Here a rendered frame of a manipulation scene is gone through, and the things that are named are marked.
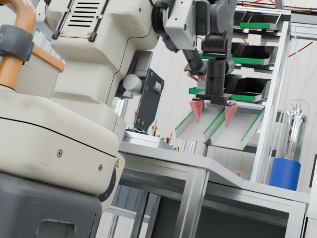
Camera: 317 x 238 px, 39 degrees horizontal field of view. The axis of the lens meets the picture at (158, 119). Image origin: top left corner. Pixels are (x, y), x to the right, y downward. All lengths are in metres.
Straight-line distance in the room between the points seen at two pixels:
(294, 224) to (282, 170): 1.02
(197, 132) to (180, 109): 4.66
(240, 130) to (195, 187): 0.67
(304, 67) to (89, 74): 5.26
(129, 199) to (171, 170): 2.66
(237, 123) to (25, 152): 1.35
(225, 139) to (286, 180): 0.82
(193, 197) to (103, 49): 0.46
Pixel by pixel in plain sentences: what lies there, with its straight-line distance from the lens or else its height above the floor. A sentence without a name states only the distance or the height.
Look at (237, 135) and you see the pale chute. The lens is 1.83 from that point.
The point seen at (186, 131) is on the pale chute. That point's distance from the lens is 1.85.
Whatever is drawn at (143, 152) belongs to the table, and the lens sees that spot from 1.29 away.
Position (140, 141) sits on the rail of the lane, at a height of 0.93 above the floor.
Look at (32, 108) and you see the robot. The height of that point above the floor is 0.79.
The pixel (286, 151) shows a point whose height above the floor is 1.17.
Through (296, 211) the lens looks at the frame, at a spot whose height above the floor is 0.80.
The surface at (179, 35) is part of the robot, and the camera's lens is 1.11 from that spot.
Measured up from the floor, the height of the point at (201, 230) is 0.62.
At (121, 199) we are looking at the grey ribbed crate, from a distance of 3.94.
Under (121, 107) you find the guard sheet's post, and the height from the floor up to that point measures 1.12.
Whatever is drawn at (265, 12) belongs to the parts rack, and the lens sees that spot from 2.09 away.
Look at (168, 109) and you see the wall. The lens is 6.56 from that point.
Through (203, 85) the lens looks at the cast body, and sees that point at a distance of 1.87.
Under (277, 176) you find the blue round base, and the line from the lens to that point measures 2.56.
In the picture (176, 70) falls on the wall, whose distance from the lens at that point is 6.73.
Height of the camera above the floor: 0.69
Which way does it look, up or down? 11 degrees up
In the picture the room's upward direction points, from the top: 14 degrees clockwise
